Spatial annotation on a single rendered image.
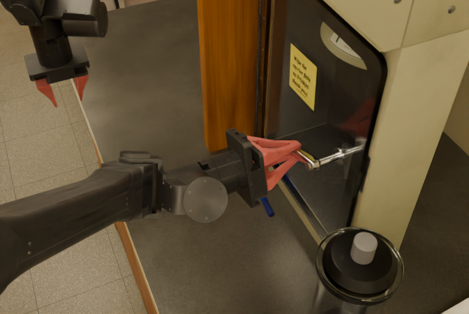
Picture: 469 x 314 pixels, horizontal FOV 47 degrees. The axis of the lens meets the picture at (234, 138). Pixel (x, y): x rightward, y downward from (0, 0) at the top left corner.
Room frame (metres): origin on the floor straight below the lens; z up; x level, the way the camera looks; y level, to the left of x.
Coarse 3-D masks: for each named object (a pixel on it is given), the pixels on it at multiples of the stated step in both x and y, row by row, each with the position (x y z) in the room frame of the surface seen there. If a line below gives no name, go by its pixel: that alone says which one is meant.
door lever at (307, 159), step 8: (296, 152) 0.54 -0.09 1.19; (304, 152) 0.54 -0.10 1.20; (336, 152) 0.53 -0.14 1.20; (304, 160) 0.52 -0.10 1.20; (312, 160) 0.51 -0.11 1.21; (320, 160) 0.51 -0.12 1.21; (328, 160) 0.52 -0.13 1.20; (336, 160) 0.52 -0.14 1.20; (344, 160) 0.52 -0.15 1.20; (312, 168) 0.50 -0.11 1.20
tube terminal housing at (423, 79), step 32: (416, 0) 0.49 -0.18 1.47; (448, 0) 0.50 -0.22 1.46; (416, 32) 0.49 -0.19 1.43; (448, 32) 0.51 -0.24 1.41; (416, 64) 0.50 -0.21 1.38; (448, 64) 0.52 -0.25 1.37; (384, 96) 0.49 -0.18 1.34; (416, 96) 0.50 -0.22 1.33; (448, 96) 0.53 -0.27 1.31; (384, 128) 0.49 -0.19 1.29; (416, 128) 0.51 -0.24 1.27; (384, 160) 0.49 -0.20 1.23; (416, 160) 0.52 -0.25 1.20; (288, 192) 0.66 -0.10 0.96; (384, 192) 0.50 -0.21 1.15; (416, 192) 0.53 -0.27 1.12; (352, 224) 0.49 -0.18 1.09; (384, 224) 0.51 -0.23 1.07
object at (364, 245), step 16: (336, 240) 0.40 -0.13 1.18; (352, 240) 0.40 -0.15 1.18; (368, 240) 0.38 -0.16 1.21; (336, 256) 0.38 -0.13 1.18; (352, 256) 0.37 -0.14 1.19; (368, 256) 0.36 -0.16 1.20; (384, 256) 0.38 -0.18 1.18; (336, 272) 0.36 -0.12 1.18; (352, 272) 0.35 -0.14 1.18; (368, 272) 0.35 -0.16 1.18; (384, 272) 0.35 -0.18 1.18; (352, 288) 0.34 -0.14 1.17; (368, 288) 0.34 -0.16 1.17; (384, 288) 0.34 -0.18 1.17
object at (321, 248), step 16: (384, 240) 0.41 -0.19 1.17; (320, 256) 0.39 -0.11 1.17; (400, 256) 0.39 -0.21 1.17; (320, 272) 0.36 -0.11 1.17; (400, 272) 0.36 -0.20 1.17; (320, 288) 0.37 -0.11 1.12; (336, 288) 0.34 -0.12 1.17; (320, 304) 0.36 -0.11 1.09; (336, 304) 0.34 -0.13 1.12; (352, 304) 0.33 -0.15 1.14; (384, 304) 0.35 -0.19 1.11
